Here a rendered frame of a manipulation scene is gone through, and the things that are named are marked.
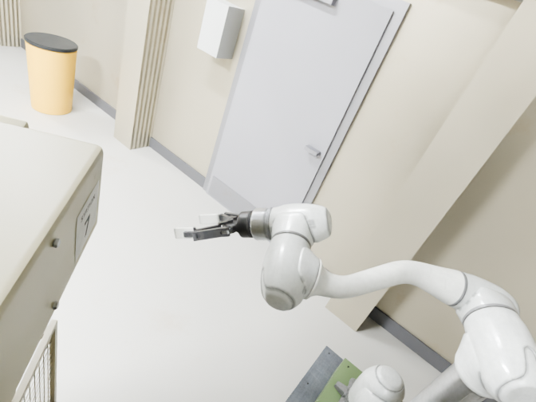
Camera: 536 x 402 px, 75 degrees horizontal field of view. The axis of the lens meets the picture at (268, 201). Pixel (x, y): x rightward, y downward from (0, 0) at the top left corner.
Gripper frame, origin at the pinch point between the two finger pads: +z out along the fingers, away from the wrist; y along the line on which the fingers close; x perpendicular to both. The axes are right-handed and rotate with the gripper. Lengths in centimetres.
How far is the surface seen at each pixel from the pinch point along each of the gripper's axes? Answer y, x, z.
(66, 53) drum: 211, 123, 253
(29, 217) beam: -62, 20, -23
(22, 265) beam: -66, 17, -27
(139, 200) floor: 170, -26, 163
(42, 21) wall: 294, 196, 368
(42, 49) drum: 193, 127, 263
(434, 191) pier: 146, -26, -79
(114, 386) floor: 37, -101, 91
